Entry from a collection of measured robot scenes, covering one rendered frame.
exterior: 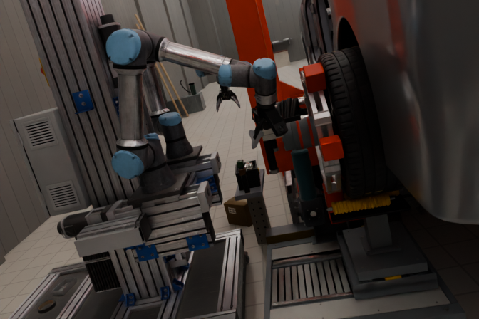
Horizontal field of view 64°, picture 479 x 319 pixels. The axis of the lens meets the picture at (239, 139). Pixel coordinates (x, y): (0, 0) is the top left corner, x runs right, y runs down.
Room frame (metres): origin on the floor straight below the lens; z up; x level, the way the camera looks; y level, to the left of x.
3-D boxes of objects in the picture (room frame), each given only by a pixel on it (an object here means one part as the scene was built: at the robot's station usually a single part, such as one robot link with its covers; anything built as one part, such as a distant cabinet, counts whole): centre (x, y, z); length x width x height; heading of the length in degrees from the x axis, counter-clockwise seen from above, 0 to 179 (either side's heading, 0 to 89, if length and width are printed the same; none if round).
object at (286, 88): (4.14, -0.83, 0.69); 0.52 x 0.17 x 0.35; 81
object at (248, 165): (2.36, 0.00, 0.51); 0.20 x 0.14 x 0.13; 177
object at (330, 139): (1.38, -0.33, 0.85); 0.09 x 0.08 x 0.07; 171
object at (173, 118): (2.06, 0.34, 0.98); 0.13 x 0.12 x 0.14; 28
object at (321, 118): (1.70, -0.37, 0.85); 0.54 x 0.07 x 0.54; 171
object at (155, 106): (2.17, 0.40, 1.19); 0.15 x 0.12 x 0.55; 28
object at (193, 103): (10.40, 1.17, 0.46); 0.91 x 0.73 x 0.92; 85
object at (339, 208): (1.56, -0.45, 0.51); 0.29 x 0.06 x 0.06; 81
